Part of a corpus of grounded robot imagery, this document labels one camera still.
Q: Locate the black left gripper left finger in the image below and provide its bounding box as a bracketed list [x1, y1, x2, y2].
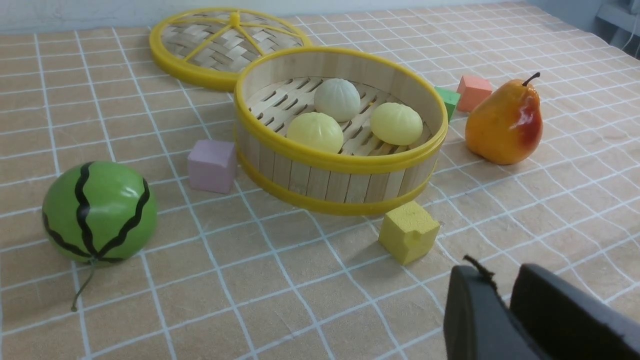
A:
[443, 255, 551, 360]

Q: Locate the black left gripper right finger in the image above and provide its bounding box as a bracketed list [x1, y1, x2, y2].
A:
[510, 263, 640, 360]

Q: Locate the yellow bun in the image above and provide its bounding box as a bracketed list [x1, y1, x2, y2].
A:
[369, 102, 423, 146]
[286, 112, 345, 154]

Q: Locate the white bun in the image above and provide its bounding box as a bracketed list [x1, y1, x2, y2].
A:
[313, 79, 361, 123]

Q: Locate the bamboo steamer tray yellow rim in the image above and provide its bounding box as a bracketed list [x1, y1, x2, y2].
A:
[233, 47, 450, 216]

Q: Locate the woven bamboo steamer lid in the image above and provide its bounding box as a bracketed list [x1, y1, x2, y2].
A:
[149, 7, 311, 92]

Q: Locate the yellow foam cube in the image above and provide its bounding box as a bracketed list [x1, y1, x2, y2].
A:
[378, 201, 441, 266]

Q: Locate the orange toy pear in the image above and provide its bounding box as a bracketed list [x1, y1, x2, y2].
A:
[464, 71, 544, 166]

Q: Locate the green foam cube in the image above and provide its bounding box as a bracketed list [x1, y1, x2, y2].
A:
[434, 86, 461, 122]

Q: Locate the orange foam cube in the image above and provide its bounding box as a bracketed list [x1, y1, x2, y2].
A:
[456, 74, 493, 113]

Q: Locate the purple foam cube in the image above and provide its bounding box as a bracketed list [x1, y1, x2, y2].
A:
[187, 139, 238, 194]

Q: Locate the checkered orange tablecloth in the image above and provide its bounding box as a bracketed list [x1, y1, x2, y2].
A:
[0, 2, 639, 360]

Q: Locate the green toy watermelon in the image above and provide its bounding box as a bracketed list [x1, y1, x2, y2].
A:
[41, 161, 158, 280]

